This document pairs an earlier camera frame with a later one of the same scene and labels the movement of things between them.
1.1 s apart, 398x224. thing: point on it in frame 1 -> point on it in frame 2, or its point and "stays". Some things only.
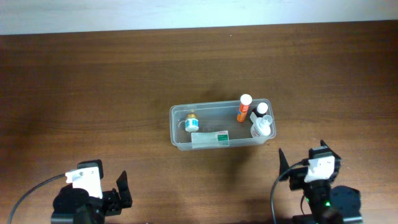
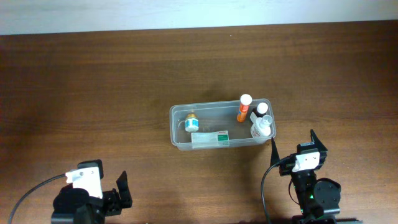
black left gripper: [112, 198] stays
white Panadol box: [209, 139] stays
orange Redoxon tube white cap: [245, 101] stays
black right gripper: [298, 175] -> [288, 168]
